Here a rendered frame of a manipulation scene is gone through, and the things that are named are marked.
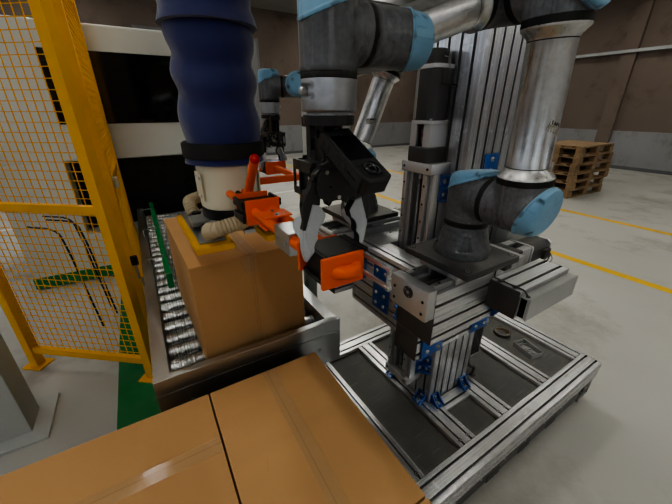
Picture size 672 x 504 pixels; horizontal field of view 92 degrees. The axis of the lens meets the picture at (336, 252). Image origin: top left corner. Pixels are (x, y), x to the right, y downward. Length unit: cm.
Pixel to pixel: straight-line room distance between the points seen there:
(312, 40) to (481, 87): 73
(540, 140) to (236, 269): 93
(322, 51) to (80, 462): 115
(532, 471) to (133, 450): 153
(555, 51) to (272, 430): 113
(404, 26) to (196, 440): 109
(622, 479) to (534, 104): 164
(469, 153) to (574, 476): 143
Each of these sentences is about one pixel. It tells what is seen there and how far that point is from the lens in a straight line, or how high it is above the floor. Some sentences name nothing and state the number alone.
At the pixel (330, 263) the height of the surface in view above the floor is 121.
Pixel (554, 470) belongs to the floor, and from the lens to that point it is 191.
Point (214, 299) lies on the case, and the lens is 119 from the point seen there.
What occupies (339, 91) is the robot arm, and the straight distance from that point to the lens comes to 45.
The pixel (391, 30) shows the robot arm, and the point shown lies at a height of 150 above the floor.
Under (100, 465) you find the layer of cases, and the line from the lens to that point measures 121.
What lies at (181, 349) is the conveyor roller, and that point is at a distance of 146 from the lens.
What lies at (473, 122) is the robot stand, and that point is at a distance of 110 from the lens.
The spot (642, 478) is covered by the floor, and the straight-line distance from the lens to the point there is 209.
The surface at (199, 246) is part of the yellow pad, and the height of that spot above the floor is 108.
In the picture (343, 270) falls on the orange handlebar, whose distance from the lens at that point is 47.
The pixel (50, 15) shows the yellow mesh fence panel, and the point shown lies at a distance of 176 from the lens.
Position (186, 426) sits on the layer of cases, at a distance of 118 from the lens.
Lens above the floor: 141
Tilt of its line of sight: 24 degrees down
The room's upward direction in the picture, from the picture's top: straight up
